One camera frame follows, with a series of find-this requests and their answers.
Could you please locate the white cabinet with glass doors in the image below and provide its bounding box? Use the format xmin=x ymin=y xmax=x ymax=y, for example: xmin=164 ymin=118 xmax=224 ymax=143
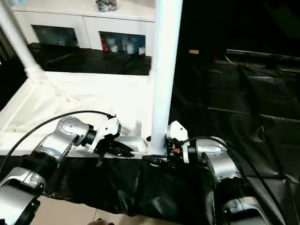
xmin=11 ymin=0 xmax=156 ymax=55

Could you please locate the white plastic table top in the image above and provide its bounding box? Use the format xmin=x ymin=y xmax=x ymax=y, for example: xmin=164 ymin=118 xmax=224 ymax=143
xmin=0 ymin=70 xmax=158 ymax=160

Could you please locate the glossy black mat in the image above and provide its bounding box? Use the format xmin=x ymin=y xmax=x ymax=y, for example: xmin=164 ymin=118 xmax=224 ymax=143
xmin=0 ymin=42 xmax=300 ymax=224

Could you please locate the white plastic table leg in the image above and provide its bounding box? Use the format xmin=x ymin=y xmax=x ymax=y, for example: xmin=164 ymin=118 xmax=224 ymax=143
xmin=147 ymin=28 xmax=158 ymax=78
xmin=147 ymin=0 xmax=184 ymax=158
xmin=0 ymin=0 xmax=46 ymax=81

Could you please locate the black left robot foot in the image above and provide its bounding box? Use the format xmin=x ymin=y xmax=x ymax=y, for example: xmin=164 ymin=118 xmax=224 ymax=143
xmin=86 ymin=217 xmax=114 ymax=225

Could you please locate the grey metal clutter object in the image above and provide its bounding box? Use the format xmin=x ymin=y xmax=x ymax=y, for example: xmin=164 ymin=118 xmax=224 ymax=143
xmin=96 ymin=0 xmax=118 ymax=13

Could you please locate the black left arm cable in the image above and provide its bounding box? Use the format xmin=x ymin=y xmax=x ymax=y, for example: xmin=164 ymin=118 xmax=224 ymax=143
xmin=0 ymin=110 xmax=117 ymax=161

